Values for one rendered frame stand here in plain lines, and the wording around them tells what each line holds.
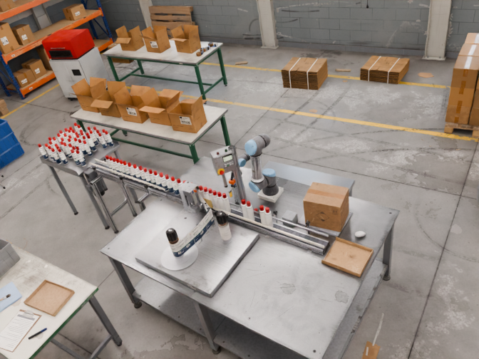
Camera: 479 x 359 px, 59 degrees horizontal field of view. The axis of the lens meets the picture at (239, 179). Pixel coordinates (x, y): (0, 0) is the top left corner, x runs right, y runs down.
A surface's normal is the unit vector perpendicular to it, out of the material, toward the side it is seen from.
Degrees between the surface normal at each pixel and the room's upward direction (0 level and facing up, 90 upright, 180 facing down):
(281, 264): 0
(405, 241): 0
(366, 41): 90
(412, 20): 90
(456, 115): 90
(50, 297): 0
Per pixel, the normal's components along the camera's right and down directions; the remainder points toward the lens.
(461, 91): -0.51, 0.56
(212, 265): -0.16, -0.78
